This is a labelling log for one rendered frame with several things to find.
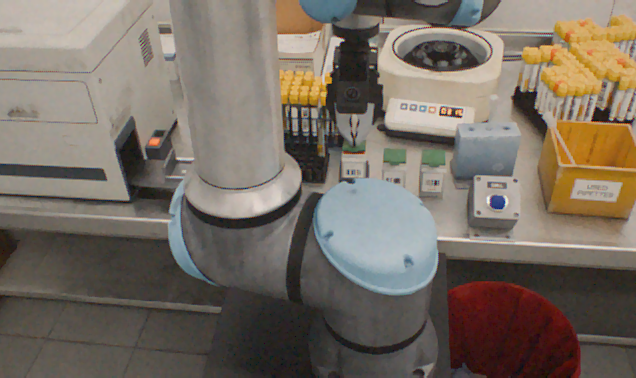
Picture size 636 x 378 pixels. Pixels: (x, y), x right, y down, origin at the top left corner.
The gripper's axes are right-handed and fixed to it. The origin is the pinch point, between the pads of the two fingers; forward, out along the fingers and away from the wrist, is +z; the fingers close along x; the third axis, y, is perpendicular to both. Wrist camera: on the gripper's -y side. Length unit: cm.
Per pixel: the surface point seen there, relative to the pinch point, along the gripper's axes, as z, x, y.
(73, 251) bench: 70, 87, 40
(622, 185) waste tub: 2.8, -42.1, -5.8
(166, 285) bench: 70, 54, 28
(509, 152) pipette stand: 3.2, -26.2, 2.8
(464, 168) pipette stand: 6.4, -19.0, 2.2
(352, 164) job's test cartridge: 3.4, 0.2, -1.6
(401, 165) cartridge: 3.8, -8.0, -0.9
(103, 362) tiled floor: 97, 77, 19
